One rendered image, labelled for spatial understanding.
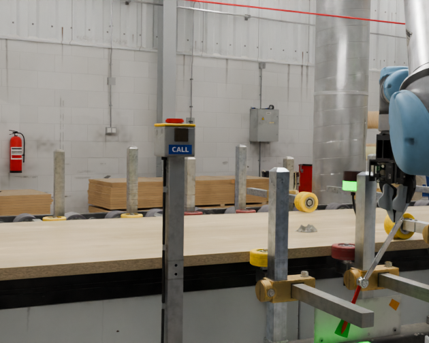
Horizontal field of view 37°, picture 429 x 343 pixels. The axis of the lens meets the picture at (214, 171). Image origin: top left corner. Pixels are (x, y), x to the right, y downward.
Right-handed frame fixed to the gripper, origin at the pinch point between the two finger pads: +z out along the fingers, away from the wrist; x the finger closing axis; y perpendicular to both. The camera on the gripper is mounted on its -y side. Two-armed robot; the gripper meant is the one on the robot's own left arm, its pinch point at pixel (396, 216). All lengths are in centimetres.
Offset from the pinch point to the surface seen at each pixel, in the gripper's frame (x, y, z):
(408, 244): -14.5, -32.8, 12.1
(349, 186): -12.5, 1.4, -6.7
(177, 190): -24, 48, -7
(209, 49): -612, -524, -150
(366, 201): -7.3, 1.7, -3.3
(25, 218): -166, 9, 17
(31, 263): -54, 66, 11
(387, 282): -2.2, -0.3, 16.4
